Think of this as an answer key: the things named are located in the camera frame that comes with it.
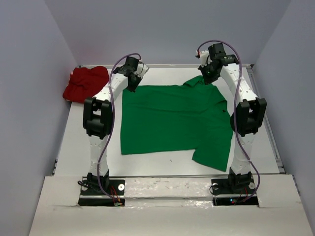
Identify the white front cover board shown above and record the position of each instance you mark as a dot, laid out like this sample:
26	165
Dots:
170	207

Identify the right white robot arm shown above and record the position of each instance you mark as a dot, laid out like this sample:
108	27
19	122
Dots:
247	118

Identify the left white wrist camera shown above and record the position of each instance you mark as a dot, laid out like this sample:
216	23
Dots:
142	69

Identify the green t-shirt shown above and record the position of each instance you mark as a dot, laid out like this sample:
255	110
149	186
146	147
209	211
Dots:
192	116

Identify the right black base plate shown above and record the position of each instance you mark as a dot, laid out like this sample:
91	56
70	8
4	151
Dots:
225	195

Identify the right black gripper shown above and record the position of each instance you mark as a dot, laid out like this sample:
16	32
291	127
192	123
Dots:
207	80

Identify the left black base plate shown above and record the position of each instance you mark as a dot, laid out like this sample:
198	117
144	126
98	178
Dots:
92	196

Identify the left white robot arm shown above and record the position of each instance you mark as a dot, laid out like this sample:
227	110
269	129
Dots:
99	115

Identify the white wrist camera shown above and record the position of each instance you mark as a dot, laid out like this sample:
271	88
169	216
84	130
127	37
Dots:
204	57
142	69

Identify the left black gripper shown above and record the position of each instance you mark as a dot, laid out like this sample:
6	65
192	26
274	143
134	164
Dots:
132	89

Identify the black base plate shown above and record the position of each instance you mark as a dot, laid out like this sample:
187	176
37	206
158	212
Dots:
92	196
225	195

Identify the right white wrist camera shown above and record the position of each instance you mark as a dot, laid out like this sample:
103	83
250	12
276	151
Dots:
204	57

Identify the red t-shirt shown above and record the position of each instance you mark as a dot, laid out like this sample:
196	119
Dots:
85	83

